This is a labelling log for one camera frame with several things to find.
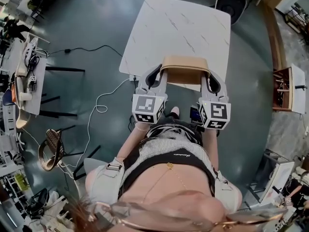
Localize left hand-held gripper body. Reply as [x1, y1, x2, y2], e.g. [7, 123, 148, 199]
[131, 87, 168, 125]

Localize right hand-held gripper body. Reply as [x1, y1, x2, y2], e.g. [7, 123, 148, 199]
[198, 95, 231, 130]

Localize person's left forearm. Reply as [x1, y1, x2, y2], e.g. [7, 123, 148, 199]
[115, 121, 152, 160]

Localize person's right forearm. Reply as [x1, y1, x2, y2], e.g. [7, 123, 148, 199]
[202, 128, 220, 173]

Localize black device blue screen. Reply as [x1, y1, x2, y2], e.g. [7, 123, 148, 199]
[189, 106, 201, 123]

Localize person's torso striped top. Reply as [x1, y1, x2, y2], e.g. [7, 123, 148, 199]
[84, 116, 243, 212]

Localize white marble table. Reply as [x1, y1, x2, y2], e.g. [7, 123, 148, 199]
[119, 0, 232, 93]

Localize orange wooden cabinet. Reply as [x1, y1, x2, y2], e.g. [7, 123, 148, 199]
[272, 63, 309, 114]

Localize grey seat chair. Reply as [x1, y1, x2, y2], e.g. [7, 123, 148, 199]
[73, 145, 116, 186]

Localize woven wicker chair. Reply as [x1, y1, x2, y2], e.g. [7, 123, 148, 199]
[38, 125, 84, 173]

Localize white side table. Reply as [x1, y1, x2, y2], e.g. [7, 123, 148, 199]
[14, 36, 85, 118]

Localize person's face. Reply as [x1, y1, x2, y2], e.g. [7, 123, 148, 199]
[118, 189, 229, 232]

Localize gold rimmed eyeglasses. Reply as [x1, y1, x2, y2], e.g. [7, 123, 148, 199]
[88, 201, 289, 232]

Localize spare grey hand-held gripper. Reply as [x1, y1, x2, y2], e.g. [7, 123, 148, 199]
[27, 75, 38, 91]

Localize beige shell chair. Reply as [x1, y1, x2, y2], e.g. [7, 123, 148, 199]
[15, 110, 31, 129]

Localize yellow green crate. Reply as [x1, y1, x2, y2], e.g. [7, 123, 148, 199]
[14, 174, 29, 189]

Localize long white cable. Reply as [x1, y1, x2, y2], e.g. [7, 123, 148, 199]
[57, 78, 132, 169]

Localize gold necklace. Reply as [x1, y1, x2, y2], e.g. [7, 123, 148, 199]
[141, 162, 188, 203]

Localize black cable with adapter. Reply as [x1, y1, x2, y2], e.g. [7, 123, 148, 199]
[47, 44, 124, 58]

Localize pale grey harness strap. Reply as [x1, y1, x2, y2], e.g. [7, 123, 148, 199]
[93, 157, 125, 203]
[213, 170, 239, 210]

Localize white metal frame cabinet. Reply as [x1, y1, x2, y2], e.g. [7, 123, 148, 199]
[248, 148, 295, 204]

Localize tangle of black cables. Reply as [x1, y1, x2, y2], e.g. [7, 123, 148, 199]
[23, 53, 41, 72]

